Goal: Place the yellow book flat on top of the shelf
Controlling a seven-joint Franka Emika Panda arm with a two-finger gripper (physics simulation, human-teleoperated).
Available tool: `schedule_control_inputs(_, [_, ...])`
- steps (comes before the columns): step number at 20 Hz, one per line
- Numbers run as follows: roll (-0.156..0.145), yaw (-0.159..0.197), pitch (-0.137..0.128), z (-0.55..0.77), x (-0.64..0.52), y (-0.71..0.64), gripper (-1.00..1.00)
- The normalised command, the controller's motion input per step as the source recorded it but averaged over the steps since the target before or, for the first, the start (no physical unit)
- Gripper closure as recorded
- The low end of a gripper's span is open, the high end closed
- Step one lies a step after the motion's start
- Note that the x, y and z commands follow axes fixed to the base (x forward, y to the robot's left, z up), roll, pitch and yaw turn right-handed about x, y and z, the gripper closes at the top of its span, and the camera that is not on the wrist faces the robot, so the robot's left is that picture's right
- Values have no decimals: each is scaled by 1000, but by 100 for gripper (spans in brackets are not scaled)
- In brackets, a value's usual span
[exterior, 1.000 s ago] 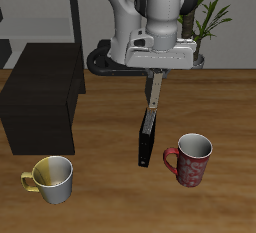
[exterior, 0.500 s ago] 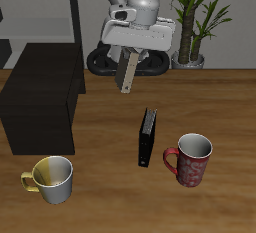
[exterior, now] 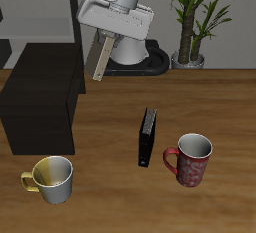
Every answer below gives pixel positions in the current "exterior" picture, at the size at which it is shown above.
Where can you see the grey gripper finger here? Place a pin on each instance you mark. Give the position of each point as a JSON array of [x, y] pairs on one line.
[[101, 33], [116, 41]]

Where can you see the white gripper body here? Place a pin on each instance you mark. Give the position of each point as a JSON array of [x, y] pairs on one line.
[[115, 18]]

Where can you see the green pot plant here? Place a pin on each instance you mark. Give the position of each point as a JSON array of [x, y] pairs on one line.
[[188, 27]]

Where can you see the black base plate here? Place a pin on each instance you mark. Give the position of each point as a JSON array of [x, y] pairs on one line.
[[156, 62]]

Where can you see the white bookshelf with dark frame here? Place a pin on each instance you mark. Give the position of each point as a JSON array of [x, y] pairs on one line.
[[36, 13]]

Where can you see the yellow and white mug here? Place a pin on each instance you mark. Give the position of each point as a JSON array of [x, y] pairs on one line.
[[55, 183]]

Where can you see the dark brown desk caddy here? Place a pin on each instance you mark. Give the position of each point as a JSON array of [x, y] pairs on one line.
[[40, 100]]

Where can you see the red patterned mug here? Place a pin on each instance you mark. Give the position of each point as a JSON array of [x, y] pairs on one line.
[[191, 167]]

